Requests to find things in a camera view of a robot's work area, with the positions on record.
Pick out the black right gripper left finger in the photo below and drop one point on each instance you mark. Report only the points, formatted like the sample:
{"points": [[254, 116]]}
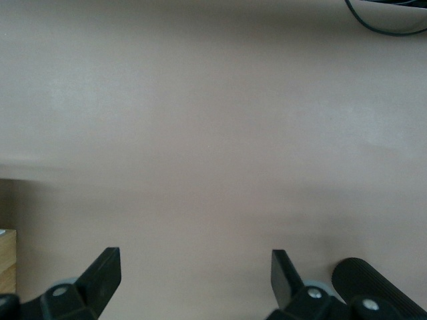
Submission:
{"points": [[100, 280]]}

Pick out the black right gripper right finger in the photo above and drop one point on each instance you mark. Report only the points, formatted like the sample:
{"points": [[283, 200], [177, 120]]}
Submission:
{"points": [[283, 283]]}

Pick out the light wooden drawer cabinet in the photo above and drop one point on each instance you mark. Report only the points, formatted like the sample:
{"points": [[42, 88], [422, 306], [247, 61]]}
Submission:
{"points": [[7, 260]]}

